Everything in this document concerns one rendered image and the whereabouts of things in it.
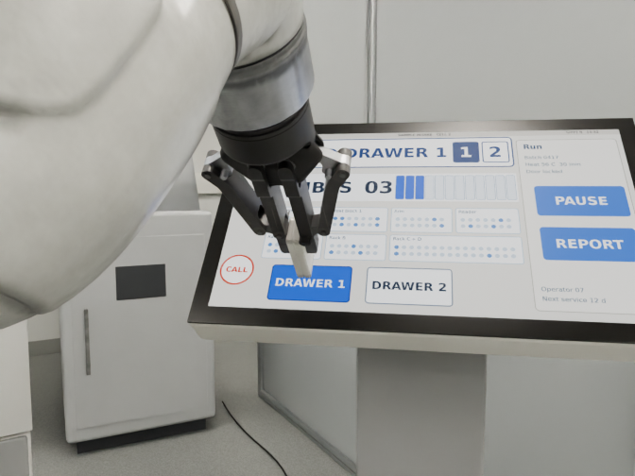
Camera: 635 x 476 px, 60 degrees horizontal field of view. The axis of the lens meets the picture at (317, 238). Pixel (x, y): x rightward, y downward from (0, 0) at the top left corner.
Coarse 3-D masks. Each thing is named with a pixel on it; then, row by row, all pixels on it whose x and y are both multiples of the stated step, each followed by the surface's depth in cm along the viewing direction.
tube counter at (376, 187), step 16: (368, 176) 70; (384, 176) 69; (400, 176) 69; (416, 176) 69; (432, 176) 68; (448, 176) 68; (464, 176) 68; (480, 176) 67; (496, 176) 67; (512, 176) 67; (368, 192) 68; (384, 192) 68; (400, 192) 68; (416, 192) 67; (432, 192) 67; (448, 192) 67; (464, 192) 66; (480, 192) 66; (496, 192) 66; (512, 192) 65
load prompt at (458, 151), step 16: (336, 144) 74; (352, 144) 73; (368, 144) 73; (384, 144) 72; (400, 144) 72; (416, 144) 72; (432, 144) 71; (448, 144) 71; (464, 144) 71; (480, 144) 70; (496, 144) 70; (512, 144) 69; (352, 160) 72; (368, 160) 71; (384, 160) 71; (400, 160) 71; (416, 160) 70; (432, 160) 70; (448, 160) 70; (464, 160) 69; (480, 160) 69; (496, 160) 68; (512, 160) 68
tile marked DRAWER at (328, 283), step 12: (276, 264) 64; (288, 264) 64; (276, 276) 63; (288, 276) 63; (312, 276) 62; (324, 276) 62; (336, 276) 62; (348, 276) 62; (276, 288) 62; (288, 288) 62; (300, 288) 62; (312, 288) 62; (324, 288) 61; (336, 288) 61; (348, 288) 61; (288, 300) 61; (300, 300) 61; (312, 300) 61; (324, 300) 60; (336, 300) 60; (348, 300) 60
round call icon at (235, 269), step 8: (224, 256) 66; (232, 256) 66; (240, 256) 65; (248, 256) 65; (256, 256) 65; (224, 264) 65; (232, 264) 65; (240, 264) 65; (248, 264) 65; (224, 272) 64; (232, 272) 64; (240, 272) 64; (248, 272) 64; (216, 280) 64; (224, 280) 64; (232, 280) 64; (240, 280) 63; (248, 280) 63
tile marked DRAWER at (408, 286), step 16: (368, 272) 62; (384, 272) 61; (400, 272) 61; (416, 272) 61; (432, 272) 61; (448, 272) 60; (368, 288) 61; (384, 288) 60; (400, 288) 60; (416, 288) 60; (432, 288) 60; (448, 288) 59; (384, 304) 59; (400, 304) 59; (416, 304) 59; (432, 304) 58; (448, 304) 58
